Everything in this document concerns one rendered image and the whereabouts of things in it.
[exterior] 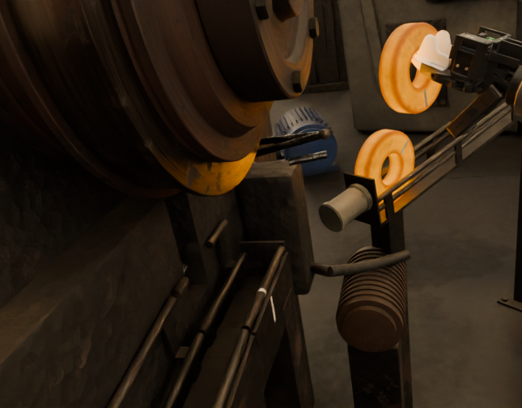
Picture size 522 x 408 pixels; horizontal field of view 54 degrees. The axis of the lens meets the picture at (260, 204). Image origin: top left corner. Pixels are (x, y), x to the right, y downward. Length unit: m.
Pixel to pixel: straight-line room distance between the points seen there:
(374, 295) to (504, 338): 0.81
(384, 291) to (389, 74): 0.39
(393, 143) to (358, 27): 2.34
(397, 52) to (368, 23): 2.39
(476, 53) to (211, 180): 0.49
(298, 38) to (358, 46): 2.75
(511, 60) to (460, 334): 1.06
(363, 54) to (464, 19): 0.60
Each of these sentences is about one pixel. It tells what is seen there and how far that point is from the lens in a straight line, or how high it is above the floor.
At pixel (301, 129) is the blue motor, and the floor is 0.32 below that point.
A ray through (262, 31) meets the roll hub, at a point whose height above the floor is 1.06.
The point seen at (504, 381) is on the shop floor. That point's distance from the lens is 1.61.
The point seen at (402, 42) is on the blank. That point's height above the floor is 0.96.
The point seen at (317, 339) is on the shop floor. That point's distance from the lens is 1.73.
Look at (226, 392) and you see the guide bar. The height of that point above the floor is 0.70.
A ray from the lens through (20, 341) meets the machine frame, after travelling 0.46.
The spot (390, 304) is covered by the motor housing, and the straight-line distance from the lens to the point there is 0.99.
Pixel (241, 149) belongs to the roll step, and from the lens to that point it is 0.57.
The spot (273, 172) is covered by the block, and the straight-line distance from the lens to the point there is 0.85.
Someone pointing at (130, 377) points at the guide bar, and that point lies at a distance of 0.57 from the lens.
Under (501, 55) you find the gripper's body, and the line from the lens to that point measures 0.86.
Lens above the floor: 1.11
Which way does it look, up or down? 24 degrees down
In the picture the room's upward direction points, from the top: 10 degrees counter-clockwise
